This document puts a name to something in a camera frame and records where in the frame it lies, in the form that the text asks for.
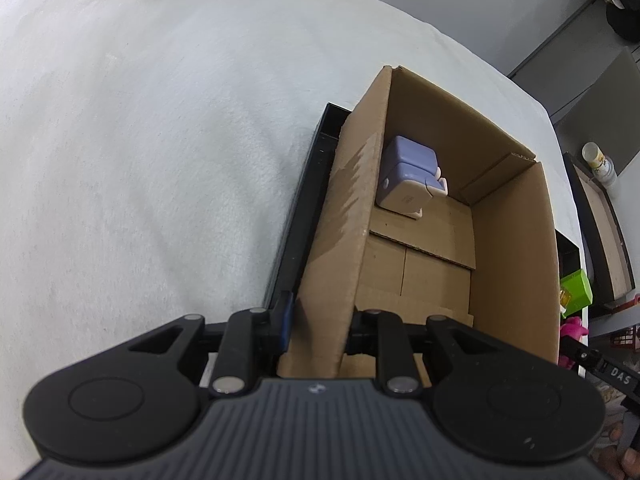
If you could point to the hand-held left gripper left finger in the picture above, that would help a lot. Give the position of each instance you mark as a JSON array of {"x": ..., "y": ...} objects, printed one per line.
[{"x": 286, "y": 320}]

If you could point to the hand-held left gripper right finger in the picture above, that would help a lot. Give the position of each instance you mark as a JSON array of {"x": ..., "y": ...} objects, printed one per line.
[{"x": 361, "y": 332}]

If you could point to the purple white cube toy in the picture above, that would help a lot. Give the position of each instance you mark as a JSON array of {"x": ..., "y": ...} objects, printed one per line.
[
  {"x": 405, "y": 196},
  {"x": 406, "y": 152}
]

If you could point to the white bottle yellow label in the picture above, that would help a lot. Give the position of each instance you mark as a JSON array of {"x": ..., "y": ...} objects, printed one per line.
[{"x": 599, "y": 162}]

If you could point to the black bag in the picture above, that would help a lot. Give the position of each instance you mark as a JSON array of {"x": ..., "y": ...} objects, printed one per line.
[{"x": 622, "y": 5}]

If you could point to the green hexagonal container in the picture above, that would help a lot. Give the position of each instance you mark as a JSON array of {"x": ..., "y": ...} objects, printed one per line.
[{"x": 576, "y": 290}]

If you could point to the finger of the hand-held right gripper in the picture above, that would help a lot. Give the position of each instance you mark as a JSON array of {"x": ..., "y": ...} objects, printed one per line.
[{"x": 607, "y": 371}]

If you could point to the person's right hand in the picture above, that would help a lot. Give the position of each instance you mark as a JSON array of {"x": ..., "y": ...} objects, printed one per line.
[{"x": 611, "y": 442}]

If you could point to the brown cardboard box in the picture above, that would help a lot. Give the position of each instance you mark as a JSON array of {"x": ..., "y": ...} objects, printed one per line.
[{"x": 515, "y": 260}]

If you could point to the dark wooden side tray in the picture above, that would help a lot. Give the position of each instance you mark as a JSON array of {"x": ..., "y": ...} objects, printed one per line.
[{"x": 600, "y": 230}]

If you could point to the black shallow tray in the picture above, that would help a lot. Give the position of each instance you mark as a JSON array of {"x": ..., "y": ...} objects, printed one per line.
[{"x": 300, "y": 220}]

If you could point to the pink plastic toy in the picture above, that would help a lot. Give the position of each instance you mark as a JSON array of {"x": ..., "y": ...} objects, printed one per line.
[{"x": 572, "y": 335}]

